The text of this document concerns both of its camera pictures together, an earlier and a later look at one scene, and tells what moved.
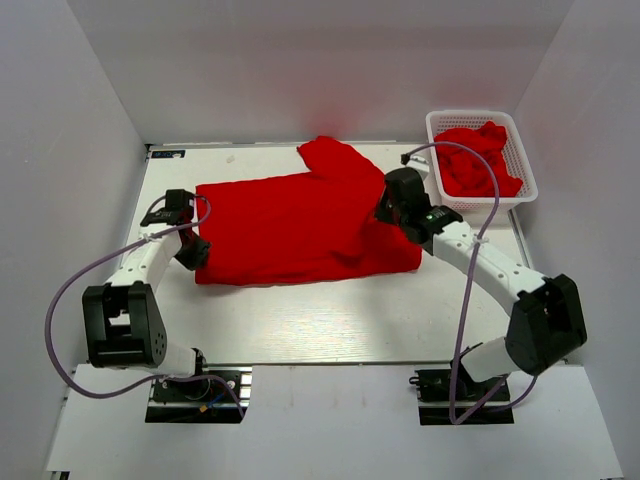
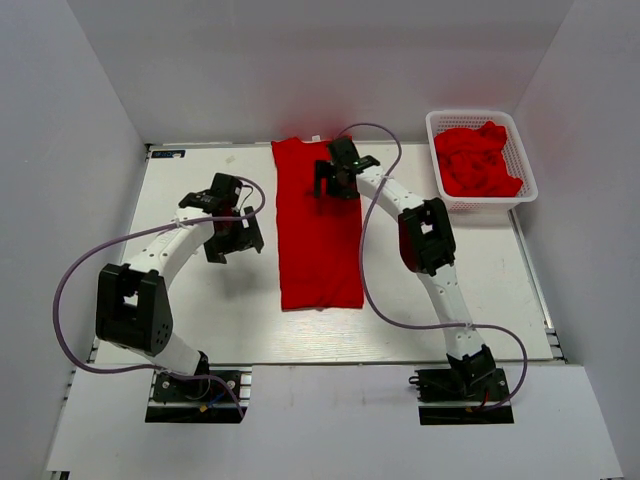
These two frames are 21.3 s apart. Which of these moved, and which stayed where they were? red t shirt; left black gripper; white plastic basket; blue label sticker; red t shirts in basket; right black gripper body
Moved: red t shirt; right black gripper body; left black gripper
Stayed: blue label sticker; white plastic basket; red t shirts in basket
